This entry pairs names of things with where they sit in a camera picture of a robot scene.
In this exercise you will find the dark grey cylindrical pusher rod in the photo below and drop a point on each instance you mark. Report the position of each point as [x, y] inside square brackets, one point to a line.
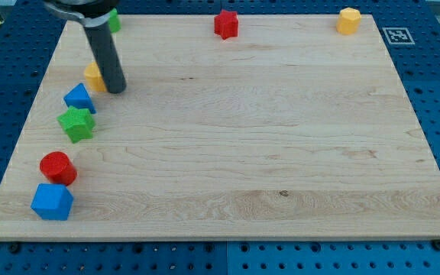
[106, 56]

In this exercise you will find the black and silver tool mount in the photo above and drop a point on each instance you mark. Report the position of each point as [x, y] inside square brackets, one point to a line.
[89, 13]

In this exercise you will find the yellow heart block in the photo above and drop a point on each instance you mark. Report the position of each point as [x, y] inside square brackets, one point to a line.
[94, 78]

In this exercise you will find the green star block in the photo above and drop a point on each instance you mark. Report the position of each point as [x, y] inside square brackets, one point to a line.
[77, 123]

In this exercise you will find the red star block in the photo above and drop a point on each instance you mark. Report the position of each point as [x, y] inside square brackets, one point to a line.
[226, 24]

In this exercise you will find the green block at back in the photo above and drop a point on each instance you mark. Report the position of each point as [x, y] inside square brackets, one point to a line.
[114, 21]

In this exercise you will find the blue triangle block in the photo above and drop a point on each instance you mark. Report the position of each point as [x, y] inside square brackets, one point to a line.
[78, 97]

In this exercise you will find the red cylinder block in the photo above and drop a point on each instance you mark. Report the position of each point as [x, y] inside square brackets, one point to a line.
[58, 168]

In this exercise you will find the blue cube block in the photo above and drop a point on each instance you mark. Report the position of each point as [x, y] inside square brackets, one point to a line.
[52, 202]

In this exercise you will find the light wooden board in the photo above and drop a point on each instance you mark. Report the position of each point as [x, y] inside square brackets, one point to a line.
[288, 132]

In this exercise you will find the yellow hexagon block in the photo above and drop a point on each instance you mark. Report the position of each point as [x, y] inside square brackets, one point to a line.
[348, 21]

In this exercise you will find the white fiducial marker tag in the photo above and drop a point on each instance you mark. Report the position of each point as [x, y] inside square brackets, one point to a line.
[398, 36]

